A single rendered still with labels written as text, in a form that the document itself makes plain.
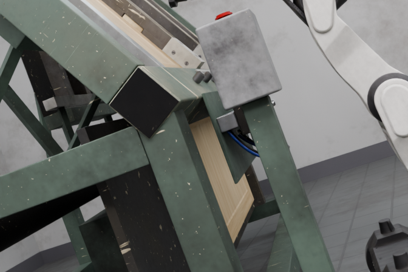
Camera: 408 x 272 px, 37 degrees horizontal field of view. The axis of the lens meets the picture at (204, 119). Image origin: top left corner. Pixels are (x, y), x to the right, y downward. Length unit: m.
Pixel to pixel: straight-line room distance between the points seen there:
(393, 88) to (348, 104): 2.90
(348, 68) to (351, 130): 2.89
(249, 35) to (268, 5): 3.43
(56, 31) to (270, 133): 0.50
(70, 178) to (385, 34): 3.47
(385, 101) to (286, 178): 0.50
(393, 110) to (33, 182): 0.94
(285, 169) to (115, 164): 0.36
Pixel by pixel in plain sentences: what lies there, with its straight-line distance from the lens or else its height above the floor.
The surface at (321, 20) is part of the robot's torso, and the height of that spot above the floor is 0.89.
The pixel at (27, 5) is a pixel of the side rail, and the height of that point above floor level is 1.11.
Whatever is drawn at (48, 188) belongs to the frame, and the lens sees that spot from 1.37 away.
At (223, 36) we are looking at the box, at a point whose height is 0.89.
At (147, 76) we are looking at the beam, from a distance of 1.26.
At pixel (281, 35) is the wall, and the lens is 4.62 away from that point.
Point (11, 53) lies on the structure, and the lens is 1.50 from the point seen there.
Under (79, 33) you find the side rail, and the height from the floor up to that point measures 1.01.
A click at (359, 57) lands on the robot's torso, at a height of 0.76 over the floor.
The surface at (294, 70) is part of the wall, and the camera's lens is 4.61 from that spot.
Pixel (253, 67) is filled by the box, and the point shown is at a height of 0.81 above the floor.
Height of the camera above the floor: 0.76
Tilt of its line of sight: level
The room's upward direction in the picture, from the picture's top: 21 degrees counter-clockwise
